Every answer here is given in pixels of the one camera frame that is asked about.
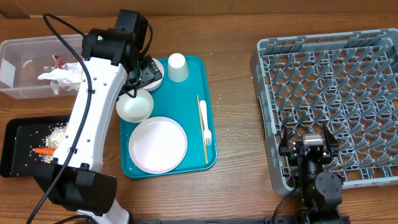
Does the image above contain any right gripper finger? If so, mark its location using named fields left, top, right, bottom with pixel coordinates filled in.
left=322, top=123, right=339, bottom=157
left=279, top=126, right=294, bottom=157

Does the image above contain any pink bowl with peanuts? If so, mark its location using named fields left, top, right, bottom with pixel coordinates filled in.
left=144, top=58, right=164, bottom=92

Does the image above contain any white bowl with rice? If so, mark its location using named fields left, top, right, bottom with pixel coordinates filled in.
left=116, top=89, right=154, bottom=123

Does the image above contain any wooden chopstick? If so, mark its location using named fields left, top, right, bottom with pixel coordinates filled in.
left=197, top=95, right=208, bottom=164

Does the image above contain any white round plate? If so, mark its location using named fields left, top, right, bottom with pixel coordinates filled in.
left=129, top=116, right=188, bottom=174

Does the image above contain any white plastic fork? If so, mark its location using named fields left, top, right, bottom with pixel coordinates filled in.
left=200, top=100, right=212, bottom=146

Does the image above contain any small white tissue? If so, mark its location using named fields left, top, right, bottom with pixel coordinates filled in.
left=37, top=69, right=81, bottom=95

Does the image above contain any red snack wrapper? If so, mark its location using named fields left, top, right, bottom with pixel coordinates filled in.
left=44, top=55, right=63, bottom=72

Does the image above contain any rice and peanut pile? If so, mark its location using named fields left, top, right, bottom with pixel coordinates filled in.
left=45, top=125, right=67, bottom=149

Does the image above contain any orange carrot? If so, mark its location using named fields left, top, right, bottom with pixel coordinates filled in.
left=33, top=148, right=55, bottom=156

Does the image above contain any large white tissue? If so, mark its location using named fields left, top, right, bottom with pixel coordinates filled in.
left=63, top=62, right=83, bottom=79

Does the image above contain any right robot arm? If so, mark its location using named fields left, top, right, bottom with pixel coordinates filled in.
left=279, top=124, right=349, bottom=224

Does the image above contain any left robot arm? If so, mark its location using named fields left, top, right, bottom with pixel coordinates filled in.
left=34, top=9, right=162, bottom=223

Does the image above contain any grey dishwasher rack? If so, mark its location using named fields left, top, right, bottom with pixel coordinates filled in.
left=250, top=29, right=397, bottom=195

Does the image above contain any white paper cup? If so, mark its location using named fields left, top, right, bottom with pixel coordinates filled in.
left=168, top=53, right=189, bottom=82

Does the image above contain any clear plastic bin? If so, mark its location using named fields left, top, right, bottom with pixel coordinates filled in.
left=1, top=36, right=78, bottom=99

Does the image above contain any black plastic tray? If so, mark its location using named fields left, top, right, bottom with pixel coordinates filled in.
left=1, top=115, right=69, bottom=177

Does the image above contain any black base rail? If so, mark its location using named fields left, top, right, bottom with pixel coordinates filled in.
left=130, top=215, right=351, bottom=224

